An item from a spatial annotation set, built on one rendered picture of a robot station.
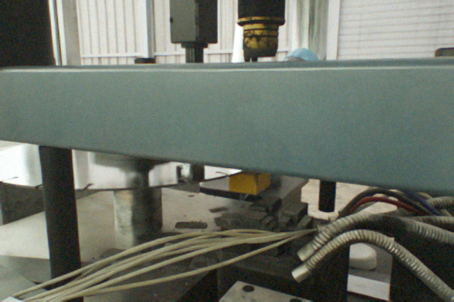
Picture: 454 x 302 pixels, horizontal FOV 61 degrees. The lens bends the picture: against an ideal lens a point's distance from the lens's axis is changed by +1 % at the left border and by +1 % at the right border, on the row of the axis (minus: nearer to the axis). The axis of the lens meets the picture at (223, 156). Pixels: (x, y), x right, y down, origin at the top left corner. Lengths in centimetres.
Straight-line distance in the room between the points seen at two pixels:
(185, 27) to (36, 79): 27
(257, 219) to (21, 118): 21
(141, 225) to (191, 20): 25
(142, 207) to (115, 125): 31
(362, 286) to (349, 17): 595
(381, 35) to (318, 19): 534
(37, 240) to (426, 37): 602
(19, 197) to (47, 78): 51
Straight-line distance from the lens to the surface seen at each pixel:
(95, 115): 18
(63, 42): 100
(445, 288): 35
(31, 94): 21
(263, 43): 38
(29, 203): 71
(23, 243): 51
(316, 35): 99
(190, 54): 45
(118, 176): 37
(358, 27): 637
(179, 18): 45
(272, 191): 101
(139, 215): 48
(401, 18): 632
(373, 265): 66
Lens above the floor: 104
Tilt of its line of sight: 12 degrees down
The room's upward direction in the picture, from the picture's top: straight up
